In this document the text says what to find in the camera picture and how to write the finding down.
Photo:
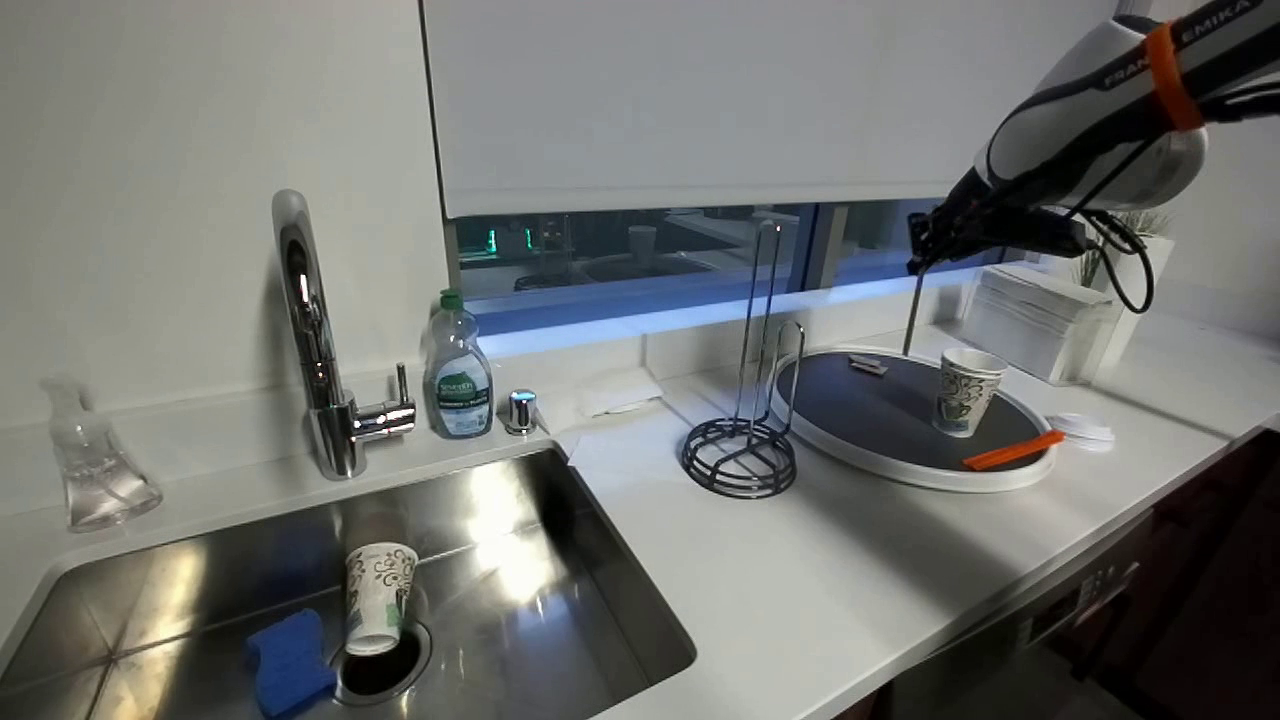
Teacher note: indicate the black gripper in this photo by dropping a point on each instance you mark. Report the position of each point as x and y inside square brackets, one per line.
[1005, 220]

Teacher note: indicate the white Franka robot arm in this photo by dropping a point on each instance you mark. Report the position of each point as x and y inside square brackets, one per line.
[1092, 112]

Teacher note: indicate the round black tray white rim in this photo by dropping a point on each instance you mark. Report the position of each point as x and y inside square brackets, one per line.
[864, 419]

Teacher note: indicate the white napkin holder box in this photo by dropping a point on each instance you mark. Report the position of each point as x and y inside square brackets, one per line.
[1041, 326]

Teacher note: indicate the patterned paper cup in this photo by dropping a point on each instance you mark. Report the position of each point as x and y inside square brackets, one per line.
[376, 594]
[963, 396]

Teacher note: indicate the white roller blind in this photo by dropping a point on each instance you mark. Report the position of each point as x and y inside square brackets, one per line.
[747, 92]

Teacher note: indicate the window pane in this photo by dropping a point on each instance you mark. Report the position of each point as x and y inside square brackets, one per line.
[640, 267]

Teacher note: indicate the dark cabinet front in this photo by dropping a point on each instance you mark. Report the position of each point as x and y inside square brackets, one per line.
[1175, 602]

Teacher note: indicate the small metal sink stopper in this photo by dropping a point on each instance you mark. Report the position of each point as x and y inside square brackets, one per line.
[521, 409]

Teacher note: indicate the green dish soap bottle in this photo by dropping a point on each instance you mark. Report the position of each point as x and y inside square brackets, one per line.
[460, 385]

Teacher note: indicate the steel kitchen sink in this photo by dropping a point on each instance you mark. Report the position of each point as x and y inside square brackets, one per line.
[560, 584]

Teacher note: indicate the chrome faucet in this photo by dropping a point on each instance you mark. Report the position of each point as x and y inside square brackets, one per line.
[311, 304]

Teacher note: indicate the blue sponge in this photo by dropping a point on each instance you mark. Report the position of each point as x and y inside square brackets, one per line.
[286, 660]

